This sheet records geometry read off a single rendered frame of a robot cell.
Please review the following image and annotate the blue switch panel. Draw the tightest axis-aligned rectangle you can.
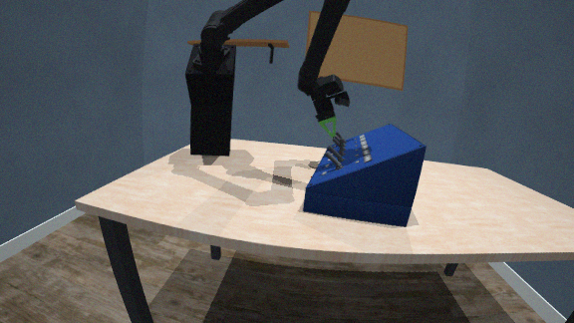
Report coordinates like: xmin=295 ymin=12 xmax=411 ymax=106
xmin=303 ymin=124 xmax=427 ymax=227

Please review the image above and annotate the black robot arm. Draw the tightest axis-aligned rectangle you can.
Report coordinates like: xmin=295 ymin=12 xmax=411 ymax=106
xmin=192 ymin=0 xmax=351 ymax=113

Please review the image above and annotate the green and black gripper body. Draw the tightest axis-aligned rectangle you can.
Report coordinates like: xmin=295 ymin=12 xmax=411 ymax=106
xmin=313 ymin=97 xmax=336 ymax=122

